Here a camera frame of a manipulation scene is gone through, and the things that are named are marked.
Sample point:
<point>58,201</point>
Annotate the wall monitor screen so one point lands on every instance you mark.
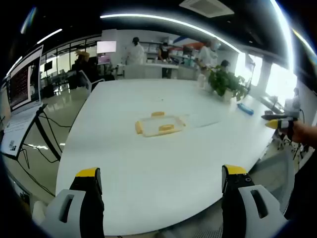
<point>106,47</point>

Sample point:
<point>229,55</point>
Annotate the person's dark clothing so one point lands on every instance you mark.
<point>305,178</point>

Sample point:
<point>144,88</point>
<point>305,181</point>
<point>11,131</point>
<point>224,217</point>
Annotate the white wall shelves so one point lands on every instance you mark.
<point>178,53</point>

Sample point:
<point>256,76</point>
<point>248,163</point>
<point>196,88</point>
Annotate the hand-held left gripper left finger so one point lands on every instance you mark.
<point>74,210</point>

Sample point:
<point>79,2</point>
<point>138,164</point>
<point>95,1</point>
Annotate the clear plastic box yellow buckles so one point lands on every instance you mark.
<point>161,125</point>

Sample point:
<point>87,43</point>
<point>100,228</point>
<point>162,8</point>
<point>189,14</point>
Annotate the black tripod stand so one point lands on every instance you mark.
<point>45,129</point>

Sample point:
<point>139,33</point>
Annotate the white counter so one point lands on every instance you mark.
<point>148,70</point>

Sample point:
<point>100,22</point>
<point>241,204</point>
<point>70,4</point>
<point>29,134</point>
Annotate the blue pouch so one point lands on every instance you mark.
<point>245,109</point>

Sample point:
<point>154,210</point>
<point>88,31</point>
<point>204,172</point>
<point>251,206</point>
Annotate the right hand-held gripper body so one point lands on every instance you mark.
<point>292,106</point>

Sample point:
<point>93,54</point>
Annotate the person's right hand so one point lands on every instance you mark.
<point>305,132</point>

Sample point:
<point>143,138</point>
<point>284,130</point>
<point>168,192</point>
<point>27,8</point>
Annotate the potted green plant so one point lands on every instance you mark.
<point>226,80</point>

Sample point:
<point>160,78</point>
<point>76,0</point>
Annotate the ceiling strip light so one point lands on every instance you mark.
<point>173,21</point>

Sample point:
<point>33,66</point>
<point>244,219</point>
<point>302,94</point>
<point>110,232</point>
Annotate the grey office chair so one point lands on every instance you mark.
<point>90,80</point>

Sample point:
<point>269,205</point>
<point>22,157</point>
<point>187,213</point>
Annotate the open laptop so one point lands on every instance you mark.
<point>24,74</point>

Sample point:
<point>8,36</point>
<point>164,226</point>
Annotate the ceiling air vent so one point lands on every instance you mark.
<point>206,8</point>

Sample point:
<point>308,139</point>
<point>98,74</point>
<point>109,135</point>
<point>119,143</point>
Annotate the grey mesh chair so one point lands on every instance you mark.
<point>277,178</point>

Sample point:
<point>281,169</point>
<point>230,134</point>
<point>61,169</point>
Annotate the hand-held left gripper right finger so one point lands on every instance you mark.
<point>242,210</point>

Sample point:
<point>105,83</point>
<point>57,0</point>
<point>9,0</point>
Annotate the white bottle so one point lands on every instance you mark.
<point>201,81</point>

